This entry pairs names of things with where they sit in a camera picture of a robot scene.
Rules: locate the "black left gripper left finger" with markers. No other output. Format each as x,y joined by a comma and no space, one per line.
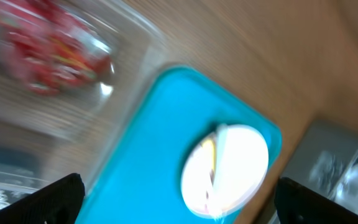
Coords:
59,202

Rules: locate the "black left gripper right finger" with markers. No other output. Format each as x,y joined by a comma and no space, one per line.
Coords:
296,204

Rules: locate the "pink round plate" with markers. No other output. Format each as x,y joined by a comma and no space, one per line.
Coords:
242,160

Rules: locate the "yellow plastic spoon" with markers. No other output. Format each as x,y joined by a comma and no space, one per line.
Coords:
208,146

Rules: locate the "large red snack wrapper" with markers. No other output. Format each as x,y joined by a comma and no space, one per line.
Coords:
47,47

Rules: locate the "black food waste tray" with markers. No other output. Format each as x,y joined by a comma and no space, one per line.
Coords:
20,174

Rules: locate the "grey plastic dishwasher rack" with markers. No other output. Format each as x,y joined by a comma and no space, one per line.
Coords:
326,162

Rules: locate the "clear plastic waste bin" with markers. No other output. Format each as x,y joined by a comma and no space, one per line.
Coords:
75,130

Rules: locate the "teal plastic serving tray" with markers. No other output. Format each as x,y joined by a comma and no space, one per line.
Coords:
141,181

